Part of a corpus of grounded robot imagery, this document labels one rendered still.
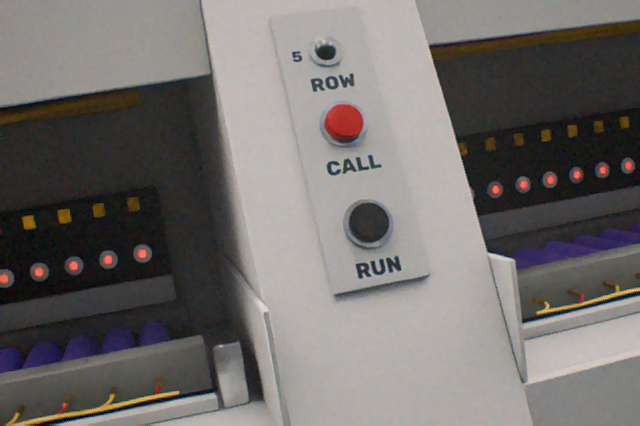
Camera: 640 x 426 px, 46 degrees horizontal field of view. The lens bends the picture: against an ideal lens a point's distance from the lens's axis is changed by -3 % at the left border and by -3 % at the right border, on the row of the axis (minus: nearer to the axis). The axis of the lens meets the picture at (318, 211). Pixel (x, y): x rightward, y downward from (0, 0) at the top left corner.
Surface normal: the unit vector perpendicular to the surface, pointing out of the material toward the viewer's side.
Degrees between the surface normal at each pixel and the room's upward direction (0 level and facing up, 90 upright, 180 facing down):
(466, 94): 90
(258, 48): 90
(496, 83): 90
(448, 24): 110
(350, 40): 90
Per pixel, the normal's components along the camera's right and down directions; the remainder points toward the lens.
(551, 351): -0.15, -0.98
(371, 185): 0.14, -0.28
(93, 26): 0.22, 0.07
